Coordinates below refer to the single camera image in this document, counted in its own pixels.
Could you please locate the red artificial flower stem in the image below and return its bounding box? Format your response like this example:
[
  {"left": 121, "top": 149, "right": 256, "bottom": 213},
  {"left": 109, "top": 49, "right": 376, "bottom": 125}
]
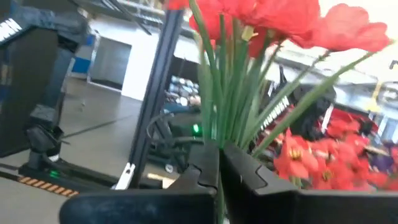
[
  {"left": 164, "top": 0, "right": 392, "bottom": 224},
  {"left": 273, "top": 127, "right": 398, "bottom": 191}
]

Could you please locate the black mat with striped edge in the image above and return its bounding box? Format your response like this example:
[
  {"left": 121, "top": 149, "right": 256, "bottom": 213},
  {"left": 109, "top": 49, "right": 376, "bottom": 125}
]
[{"left": 0, "top": 161, "right": 162, "bottom": 200}]

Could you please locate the silver metal bracket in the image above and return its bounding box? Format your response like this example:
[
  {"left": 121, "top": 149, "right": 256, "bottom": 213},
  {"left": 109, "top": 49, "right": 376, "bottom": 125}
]
[{"left": 111, "top": 161, "right": 136, "bottom": 190}]

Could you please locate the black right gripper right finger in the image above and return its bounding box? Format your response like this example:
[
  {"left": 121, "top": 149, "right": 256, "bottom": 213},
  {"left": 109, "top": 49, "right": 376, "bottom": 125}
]
[{"left": 220, "top": 143, "right": 299, "bottom": 224}]

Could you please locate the black equipment stand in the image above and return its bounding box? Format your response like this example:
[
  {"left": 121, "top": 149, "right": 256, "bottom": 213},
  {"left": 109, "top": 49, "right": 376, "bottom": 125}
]
[{"left": 0, "top": 18, "right": 63, "bottom": 175}]

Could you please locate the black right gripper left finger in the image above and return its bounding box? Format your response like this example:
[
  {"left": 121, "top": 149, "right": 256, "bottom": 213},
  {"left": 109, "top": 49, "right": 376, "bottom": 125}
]
[{"left": 166, "top": 141, "right": 221, "bottom": 224}]

